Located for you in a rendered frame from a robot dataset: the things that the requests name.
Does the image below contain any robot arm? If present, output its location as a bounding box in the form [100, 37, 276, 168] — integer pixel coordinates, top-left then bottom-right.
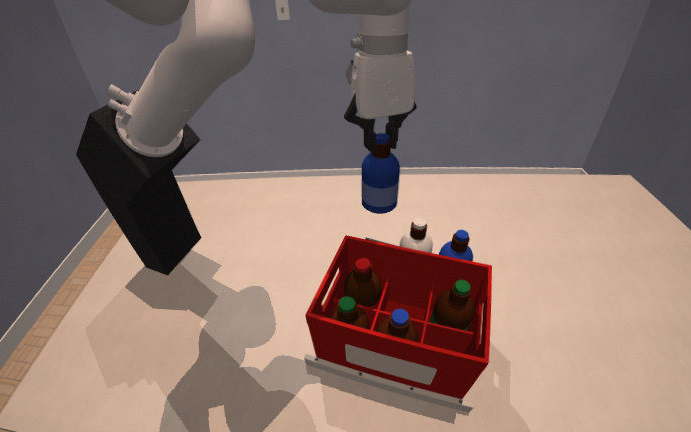
[106, 0, 411, 157]

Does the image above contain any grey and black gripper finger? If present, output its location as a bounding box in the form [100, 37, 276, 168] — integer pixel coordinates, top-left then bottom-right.
[385, 101, 417, 149]
[344, 93, 376, 154]

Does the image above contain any red bottle crate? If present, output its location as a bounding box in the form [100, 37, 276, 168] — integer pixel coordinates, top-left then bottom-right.
[314, 240, 492, 399]

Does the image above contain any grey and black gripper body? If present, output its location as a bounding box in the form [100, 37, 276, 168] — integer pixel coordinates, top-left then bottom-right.
[351, 51, 415, 119]

